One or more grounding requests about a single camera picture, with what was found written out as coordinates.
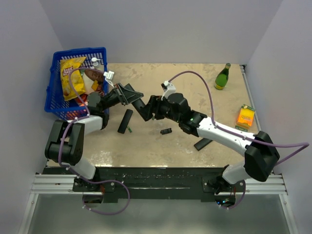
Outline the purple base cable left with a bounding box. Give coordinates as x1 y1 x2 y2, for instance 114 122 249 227
82 180 132 216

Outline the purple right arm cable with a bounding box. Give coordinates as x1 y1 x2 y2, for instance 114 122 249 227
168 71 310 166

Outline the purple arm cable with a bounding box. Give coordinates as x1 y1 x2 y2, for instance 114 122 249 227
59 67 108 169
168 71 310 166

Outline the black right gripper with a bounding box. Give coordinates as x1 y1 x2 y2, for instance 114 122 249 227
140 95 182 123

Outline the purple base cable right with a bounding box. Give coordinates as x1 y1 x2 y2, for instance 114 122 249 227
218 180 246 210

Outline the blue plastic basket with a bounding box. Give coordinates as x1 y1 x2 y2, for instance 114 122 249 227
44 47 107 120

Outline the brown and white pouch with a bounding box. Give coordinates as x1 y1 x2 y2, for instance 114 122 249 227
84 69 104 83

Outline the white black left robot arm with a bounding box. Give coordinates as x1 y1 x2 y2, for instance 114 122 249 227
44 83 144 191

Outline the green glass bottle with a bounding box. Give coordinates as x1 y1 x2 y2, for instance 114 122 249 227
214 63 231 90

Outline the yellow Lays chips bag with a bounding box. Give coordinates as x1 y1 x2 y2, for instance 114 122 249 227
60 57 86 101

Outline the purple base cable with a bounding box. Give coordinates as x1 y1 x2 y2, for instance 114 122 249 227
218 180 246 210
82 180 132 216

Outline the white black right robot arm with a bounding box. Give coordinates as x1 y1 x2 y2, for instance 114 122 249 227
147 93 280 192

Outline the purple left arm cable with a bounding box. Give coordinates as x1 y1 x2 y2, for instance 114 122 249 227
59 67 108 169

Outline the aluminium frame rail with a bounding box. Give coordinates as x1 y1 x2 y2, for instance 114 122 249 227
30 175 288 195

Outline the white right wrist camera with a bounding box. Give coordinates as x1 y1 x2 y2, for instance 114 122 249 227
161 80 176 100

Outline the black battery cover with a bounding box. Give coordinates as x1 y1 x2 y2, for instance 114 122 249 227
160 128 172 135

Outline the white pump soap bottle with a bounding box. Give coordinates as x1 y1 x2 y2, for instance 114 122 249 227
91 57 101 69

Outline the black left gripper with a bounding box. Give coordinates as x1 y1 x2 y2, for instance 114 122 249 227
101 82 143 112

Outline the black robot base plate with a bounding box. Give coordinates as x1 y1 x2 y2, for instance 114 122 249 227
42 166 271 204

